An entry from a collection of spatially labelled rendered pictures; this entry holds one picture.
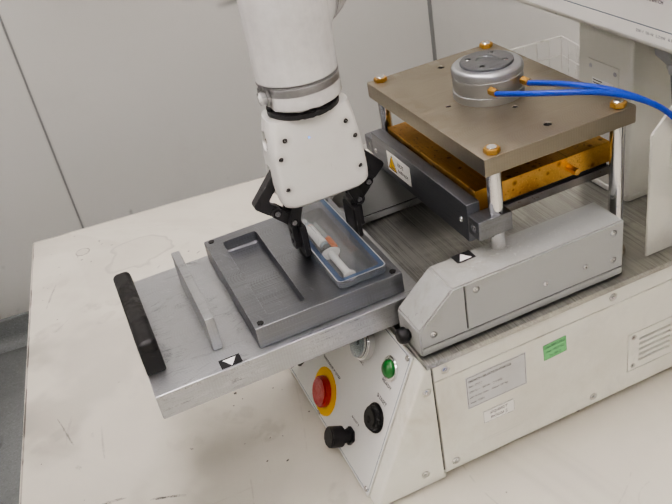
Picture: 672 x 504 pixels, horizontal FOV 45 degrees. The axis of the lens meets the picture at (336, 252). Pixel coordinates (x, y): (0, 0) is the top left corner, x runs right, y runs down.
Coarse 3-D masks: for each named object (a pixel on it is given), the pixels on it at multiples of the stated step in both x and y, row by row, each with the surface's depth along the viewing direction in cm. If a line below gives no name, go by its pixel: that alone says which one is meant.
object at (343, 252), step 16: (304, 208) 97; (320, 208) 96; (304, 224) 94; (320, 224) 93; (336, 224) 93; (320, 240) 90; (336, 240) 90; (352, 240) 89; (320, 256) 88; (336, 256) 87; (352, 256) 86; (368, 256) 86; (336, 272) 84; (352, 272) 84
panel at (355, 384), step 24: (384, 336) 89; (312, 360) 105; (336, 360) 99; (360, 360) 93; (408, 360) 84; (312, 384) 105; (336, 384) 99; (360, 384) 93; (384, 384) 88; (336, 408) 98; (360, 408) 93; (384, 408) 88; (360, 432) 93; (384, 432) 88; (360, 456) 92; (360, 480) 92
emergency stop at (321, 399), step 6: (318, 378) 101; (324, 378) 100; (318, 384) 101; (324, 384) 100; (312, 390) 102; (318, 390) 101; (324, 390) 99; (330, 390) 99; (318, 396) 101; (324, 396) 99; (330, 396) 99; (318, 402) 101; (324, 402) 100
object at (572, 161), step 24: (408, 144) 95; (432, 144) 93; (576, 144) 88; (600, 144) 87; (456, 168) 88; (528, 168) 85; (552, 168) 86; (576, 168) 85; (600, 168) 88; (480, 192) 83; (504, 192) 84; (528, 192) 86; (552, 192) 87
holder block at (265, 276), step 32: (256, 224) 98; (224, 256) 93; (256, 256) 94; (288, 256) 90; (384, 256) 87; (256, 288) 89; (288, 288) 88; (320, 288) 84; (352, 288) 83; (384, 288) 84; (256, 320) 81; (288, 320) 81; (320, 320) 83
